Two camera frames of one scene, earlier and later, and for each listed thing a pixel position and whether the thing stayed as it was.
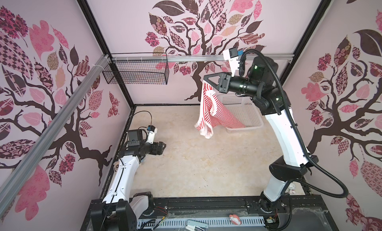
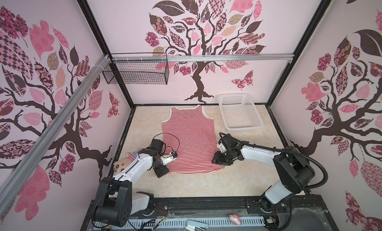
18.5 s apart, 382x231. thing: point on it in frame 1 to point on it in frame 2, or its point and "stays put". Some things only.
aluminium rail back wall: x=216 y=57 stays put
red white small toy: x=235 y=219 stays put
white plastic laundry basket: x=244 y=109 stays put
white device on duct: x=195 y=225 stays put
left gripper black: x=157 y=151 to x=161 y=172
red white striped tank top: x=214 y=113 to x=190 y=133
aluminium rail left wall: x=11 y=188 stays put
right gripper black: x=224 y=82 to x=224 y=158
